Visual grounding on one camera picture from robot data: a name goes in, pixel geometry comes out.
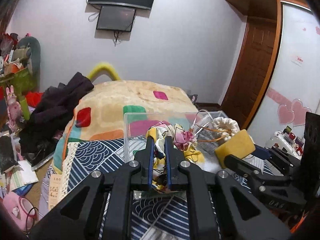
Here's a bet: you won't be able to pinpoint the floral yellow pink scrunchie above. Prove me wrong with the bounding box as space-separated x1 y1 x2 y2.
146 121 205 193

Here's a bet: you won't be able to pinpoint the brown wooden door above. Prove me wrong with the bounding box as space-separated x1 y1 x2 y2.
222 17 279 129

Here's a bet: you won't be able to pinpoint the navy white patterned tablecloth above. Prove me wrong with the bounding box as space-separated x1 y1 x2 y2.
38 137 276 240

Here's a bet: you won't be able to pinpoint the white drawstring pouch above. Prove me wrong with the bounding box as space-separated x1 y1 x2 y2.
191 116 241 143

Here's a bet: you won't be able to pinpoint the dark clothes pile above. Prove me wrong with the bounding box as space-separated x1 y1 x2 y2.
19 72 94 166

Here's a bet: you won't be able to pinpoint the pink slipper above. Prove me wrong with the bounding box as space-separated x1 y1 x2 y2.
3 191 37 232

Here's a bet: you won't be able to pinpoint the white wardrobe sliding door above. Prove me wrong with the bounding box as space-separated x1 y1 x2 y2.
248 1 319 146

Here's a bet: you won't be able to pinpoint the pink bunny plush toy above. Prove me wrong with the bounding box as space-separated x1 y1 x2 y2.
6 85 24 133

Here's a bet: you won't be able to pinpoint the grey green upholstered chair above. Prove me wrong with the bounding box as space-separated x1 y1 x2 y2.
18 36 41 90

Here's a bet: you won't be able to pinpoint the yellow curved foam tube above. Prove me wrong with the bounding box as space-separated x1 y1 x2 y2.
86 62 121 82

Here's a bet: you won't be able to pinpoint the yellow sponge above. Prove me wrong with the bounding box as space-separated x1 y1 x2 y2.
215 129 255 168

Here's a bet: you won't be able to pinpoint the colourful patterned beige blanket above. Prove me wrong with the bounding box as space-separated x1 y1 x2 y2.
52 81 197 174

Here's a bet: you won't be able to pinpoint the clear plastic storage box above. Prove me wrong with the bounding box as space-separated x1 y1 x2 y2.
123 109 251 170

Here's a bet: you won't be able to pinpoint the small black wall monitor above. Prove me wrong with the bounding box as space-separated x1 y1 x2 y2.
96 5 136 32

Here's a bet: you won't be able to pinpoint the green cardboard box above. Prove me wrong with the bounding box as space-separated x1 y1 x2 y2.
1 68 37 95

